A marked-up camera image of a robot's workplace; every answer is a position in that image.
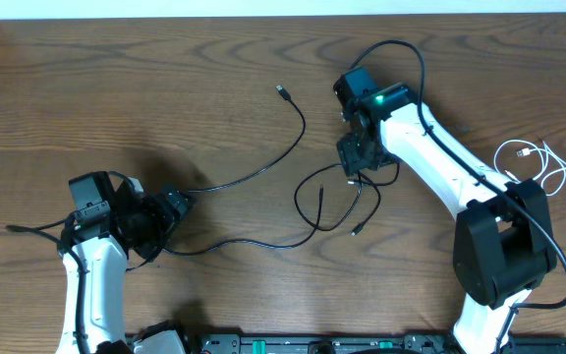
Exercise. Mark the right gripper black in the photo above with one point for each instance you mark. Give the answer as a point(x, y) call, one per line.
point(350, 157)

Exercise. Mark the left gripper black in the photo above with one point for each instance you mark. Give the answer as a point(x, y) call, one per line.
point(168, 216)

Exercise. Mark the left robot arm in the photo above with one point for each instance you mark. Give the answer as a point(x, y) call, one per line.
point(94, 316)

